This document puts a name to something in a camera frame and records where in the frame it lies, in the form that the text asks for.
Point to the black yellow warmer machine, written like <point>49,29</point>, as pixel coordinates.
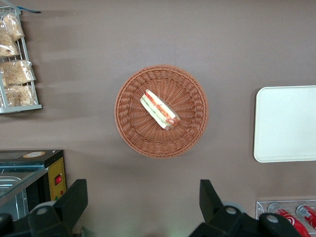
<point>27,160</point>

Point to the brown wicker basket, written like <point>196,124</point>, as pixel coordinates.
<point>133,128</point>

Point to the clear rice cracker bag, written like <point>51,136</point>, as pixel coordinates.
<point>17,72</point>
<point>7,47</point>
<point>13,26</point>
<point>21,95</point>

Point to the red cola bottle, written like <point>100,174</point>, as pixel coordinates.
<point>308,216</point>
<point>288,219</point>

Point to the clear acrylic bottle rack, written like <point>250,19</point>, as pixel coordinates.
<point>261,207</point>

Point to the wrapped triangle sandwich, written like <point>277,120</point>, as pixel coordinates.
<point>159,111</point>

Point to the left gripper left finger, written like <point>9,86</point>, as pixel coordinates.
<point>71,200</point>

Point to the cream plastic tray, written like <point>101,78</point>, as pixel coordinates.
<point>286,123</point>

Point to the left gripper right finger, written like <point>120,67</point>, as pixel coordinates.
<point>212,207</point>

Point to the blue tape strip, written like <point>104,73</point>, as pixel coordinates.
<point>30,10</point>

